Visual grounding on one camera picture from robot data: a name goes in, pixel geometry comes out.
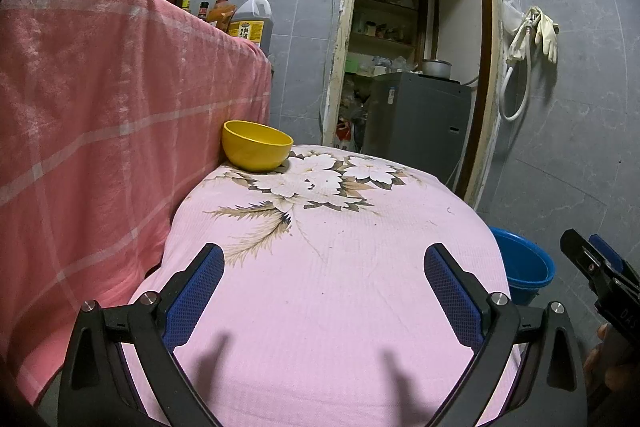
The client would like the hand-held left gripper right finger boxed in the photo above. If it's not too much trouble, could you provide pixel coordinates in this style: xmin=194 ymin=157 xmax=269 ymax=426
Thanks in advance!
xmin=423 ymin=243 xmax=588 ymax=427

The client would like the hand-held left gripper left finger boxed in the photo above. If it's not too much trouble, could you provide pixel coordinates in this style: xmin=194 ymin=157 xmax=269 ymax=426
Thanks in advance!
xmin=57 ymin=243 xmax=226 ymax=427

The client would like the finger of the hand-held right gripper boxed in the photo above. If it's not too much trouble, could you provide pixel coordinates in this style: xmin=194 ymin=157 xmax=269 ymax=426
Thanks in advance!
xmin=560 ymin=229 xmax=608 ymax=290
xmin=589 ymin=234 xmax=640 ymax=288

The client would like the blue plastic basin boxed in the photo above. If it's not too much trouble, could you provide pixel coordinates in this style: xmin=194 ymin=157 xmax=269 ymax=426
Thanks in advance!
xmin=487 ymin=226 xmax=557 ymax=305

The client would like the person's right hand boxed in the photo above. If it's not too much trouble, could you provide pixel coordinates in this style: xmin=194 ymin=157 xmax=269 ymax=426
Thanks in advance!
xmin=584 ymin=322 xmax=640 ymax=392

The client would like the yellow bowl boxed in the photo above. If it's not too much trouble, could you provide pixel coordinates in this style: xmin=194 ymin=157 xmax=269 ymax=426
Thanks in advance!
xmin=221 ymin=120 xmax=294 ymax=172

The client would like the grey refrigerator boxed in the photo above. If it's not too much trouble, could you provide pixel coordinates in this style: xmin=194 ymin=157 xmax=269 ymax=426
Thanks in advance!
xmin=362 ymin=72 xmax=473 ymax=198

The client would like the pink plaid towel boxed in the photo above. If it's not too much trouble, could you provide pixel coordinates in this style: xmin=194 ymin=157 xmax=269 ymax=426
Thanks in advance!
xmin=0 ymin=0 xmax=273 ymax=408

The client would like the metal pot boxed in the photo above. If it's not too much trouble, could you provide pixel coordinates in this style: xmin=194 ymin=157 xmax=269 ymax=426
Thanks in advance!
xmin=420 ymin=59 xmax=453 ymax=80

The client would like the clear plastic bag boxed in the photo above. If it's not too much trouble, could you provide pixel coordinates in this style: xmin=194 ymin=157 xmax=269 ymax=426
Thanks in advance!
xmin=502 ymin=0 xmax=523 ymax=32

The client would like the large oil jug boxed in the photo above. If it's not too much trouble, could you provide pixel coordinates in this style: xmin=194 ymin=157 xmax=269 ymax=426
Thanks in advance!
xmin=227 ymin=0 xmax=276 ymax=58

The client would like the wooden shelf unit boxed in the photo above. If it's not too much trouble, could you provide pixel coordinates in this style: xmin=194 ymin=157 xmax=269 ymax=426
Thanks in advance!
xmin=350 ymin=0 xmax=431 ymax=68

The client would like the white hose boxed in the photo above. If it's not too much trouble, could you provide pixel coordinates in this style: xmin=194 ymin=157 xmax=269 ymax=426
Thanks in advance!
xmin=500 ymin=19 xmax=532 ymax=122

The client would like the wooden door frame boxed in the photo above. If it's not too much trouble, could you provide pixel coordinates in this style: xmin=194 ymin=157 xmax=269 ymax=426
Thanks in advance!
xmin=320 ymin=0 xmax=506 ymax=208

